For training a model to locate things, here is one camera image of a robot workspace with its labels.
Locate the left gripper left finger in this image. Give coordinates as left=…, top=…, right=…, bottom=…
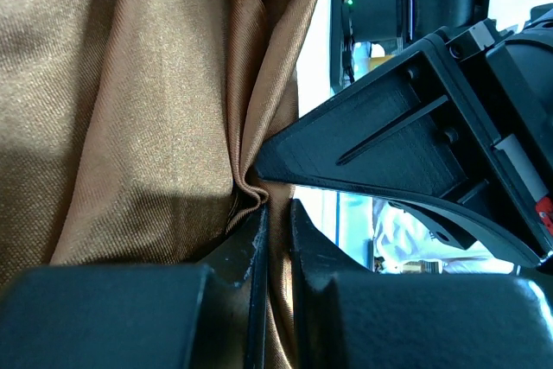
left=1, top=207, right=269, bottom=368

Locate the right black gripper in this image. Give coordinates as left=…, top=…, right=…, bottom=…
left=254, top=20, right=552, bottom=268

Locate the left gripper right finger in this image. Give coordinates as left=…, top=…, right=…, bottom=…
left=289, top=200, right=552, bottom=368

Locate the orange-brown cloth napkin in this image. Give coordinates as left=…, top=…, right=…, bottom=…
left=1, top=0, right=317, bottom=368

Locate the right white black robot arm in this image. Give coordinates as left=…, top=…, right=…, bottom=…
left=255, top=0, right=552, bottom=267

